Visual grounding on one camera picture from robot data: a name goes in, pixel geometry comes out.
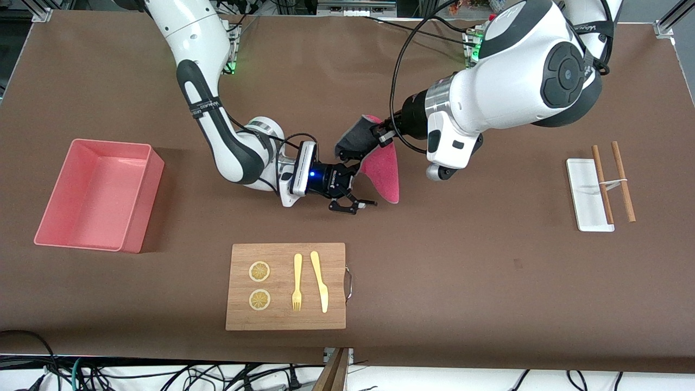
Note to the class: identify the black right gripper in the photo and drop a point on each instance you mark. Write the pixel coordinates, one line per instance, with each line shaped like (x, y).
(329, 181)

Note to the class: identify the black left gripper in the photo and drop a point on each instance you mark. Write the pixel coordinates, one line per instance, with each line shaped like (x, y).
(414, 115)

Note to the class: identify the pink fleece cloth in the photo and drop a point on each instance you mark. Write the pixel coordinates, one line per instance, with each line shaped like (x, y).
(383, 174)

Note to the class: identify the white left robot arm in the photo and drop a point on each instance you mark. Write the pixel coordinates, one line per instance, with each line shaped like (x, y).
(505, 81)

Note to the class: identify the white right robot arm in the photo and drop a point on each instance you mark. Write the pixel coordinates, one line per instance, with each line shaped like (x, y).
(228, 141)

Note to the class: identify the yellow plastic fork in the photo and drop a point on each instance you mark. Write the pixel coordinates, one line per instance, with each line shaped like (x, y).
(297, 271)

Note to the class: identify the yellow plastic knife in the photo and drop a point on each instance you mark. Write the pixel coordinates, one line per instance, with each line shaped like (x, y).
(320, 282)

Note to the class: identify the lemon slice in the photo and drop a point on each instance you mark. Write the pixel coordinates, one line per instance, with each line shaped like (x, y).
(259, 300)
(259, 271)

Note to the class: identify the white power strip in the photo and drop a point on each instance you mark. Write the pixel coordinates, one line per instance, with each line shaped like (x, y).
(355, 10)

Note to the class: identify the wooden cutting board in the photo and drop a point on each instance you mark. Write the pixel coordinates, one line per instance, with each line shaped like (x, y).
(282, 320)

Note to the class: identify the wooden stand leg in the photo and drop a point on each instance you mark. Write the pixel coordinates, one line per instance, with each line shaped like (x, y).
(332, 374)

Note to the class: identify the white rack base tray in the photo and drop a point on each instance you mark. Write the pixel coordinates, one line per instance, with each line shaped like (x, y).
(583, 201)

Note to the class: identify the pink plastic bin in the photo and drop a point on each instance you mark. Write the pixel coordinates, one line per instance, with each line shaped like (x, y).
(92, 195)

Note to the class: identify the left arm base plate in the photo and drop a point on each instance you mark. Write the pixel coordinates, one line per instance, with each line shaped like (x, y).
(473, 46)

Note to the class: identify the small metal bracket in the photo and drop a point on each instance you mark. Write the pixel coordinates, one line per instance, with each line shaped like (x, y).
(350, 355)

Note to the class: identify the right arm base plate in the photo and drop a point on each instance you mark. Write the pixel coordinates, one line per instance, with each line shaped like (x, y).
(232, 49)

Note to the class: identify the aluminium frame profile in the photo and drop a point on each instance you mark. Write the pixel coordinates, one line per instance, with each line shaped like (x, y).
(673, 19)
(42, 12)

